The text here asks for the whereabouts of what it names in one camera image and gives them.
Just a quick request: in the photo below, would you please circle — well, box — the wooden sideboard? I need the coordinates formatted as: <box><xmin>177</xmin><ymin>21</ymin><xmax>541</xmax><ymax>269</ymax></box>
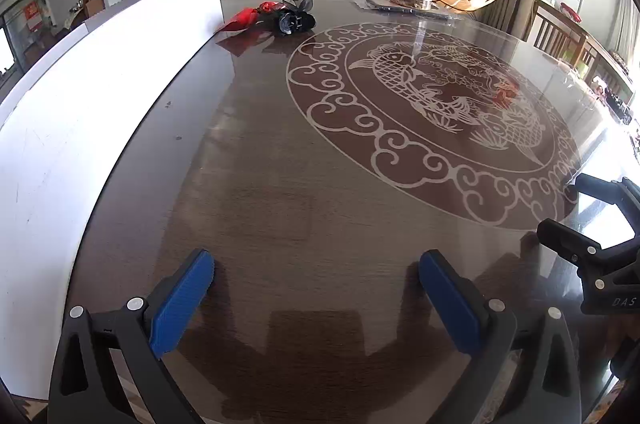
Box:
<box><xmin>70</xmin><ymin>0</ymin><xmax>107</xmax><ymax>30</ymax></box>

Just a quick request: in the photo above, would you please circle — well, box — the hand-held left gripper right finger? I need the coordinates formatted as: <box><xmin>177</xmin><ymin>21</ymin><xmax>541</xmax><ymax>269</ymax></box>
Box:
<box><xmin>418</xmin><ymin>249</ymin><xmax>583</xmax><ymax>424</ymax></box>

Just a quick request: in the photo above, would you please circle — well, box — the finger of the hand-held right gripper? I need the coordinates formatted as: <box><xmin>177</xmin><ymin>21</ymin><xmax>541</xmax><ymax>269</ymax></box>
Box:
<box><xmin>536</xmin><ymin>218</ymin><xmax>609</xmax><ymax>266</ymax></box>
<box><xmin>566</xmin><ymin>173</ymin><xmax>637</xmax><ymax>227</ymax></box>

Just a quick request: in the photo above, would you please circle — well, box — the red plastic bag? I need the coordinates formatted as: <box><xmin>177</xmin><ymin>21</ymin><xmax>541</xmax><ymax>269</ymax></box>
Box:
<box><xmin>222</xmin><ymin>6</ymin><xmax>261</xmax><ymax>33</ymax></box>

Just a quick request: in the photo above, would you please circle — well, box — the white board panel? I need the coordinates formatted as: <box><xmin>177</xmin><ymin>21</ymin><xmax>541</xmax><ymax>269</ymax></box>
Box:
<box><xmin>0</xmin><ymin>0</ymin><xmax>224</xmax><ymax>401</ymax></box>

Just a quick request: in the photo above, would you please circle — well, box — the black mesh hair flower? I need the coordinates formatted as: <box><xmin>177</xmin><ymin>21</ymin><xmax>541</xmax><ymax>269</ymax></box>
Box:
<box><xmin>272</xmin><ymin>0</ymin><xmax>317</xmax><ymax>36</ymax></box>

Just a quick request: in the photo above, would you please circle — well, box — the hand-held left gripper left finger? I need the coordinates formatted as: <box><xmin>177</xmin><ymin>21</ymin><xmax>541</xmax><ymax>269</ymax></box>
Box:
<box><xmin>46</xmin><ymin>248</ymin><xmax>217</xmax><ymax>424</ymax></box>

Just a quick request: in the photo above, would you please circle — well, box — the wooden dining chair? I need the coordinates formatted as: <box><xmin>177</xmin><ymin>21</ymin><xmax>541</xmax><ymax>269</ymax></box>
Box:
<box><xmin>575</xmin><ymin>36</ymin><xmax>638</xmax><ymax>105</ymax></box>
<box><xmin>522</xmin><ymin>0</ymin><xmax>593</xmax><ymax>67</ymax></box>

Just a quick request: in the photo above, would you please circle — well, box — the wooden tray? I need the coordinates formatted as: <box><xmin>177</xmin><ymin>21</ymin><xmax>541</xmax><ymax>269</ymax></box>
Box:
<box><xmin>350</xmin><ymin>0</ymin><xmax>463</xmax><ymax>21</ymax></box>

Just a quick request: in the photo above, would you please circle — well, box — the red door poster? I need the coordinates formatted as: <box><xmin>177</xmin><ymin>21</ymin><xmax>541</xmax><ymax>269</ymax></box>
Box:
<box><xmin>24</xmin><ymin>0</ymin><xmax>44</xmax><ymax>31</ymax></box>

